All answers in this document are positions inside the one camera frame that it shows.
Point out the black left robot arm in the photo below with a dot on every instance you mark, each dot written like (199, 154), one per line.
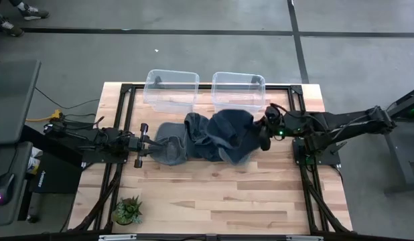
(106, 140)

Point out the clear plastic storage bin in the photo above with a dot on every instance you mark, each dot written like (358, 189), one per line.
(170, 93)
(238, 93)

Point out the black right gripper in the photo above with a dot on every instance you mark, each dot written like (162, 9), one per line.
(275, 129)

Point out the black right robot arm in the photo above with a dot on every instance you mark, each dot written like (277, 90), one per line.
(344, 122)

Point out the blue denim jeans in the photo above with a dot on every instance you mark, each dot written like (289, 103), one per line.
(170, 150)

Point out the dark grey mouse shelf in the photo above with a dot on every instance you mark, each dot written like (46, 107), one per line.
(21, 174)

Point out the dark grey desk panel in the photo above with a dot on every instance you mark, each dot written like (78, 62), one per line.
(12, 100)

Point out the grey metal stand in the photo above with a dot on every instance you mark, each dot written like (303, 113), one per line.
(398, 157)

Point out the small potted succulent plant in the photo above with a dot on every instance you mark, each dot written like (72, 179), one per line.
(127, 211)

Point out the person's shoe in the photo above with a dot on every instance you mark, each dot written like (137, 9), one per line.
(34, 12)
(11, 29)

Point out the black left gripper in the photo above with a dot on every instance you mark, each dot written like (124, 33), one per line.
(141, 144)

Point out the black box with white lettering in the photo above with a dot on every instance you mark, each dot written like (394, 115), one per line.
(56, 177)

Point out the black desk leg foot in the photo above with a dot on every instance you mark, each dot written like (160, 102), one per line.
(34, 211)

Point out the silver frame bracket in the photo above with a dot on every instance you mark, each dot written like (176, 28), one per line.
(304, 238)
(118, 237)

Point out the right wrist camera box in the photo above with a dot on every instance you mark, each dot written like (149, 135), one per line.
(273, 114)

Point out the white and yellow package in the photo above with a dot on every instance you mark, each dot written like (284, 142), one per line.
(33, 164)

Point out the black computer mouse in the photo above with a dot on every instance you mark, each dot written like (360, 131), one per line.
(4, 187)

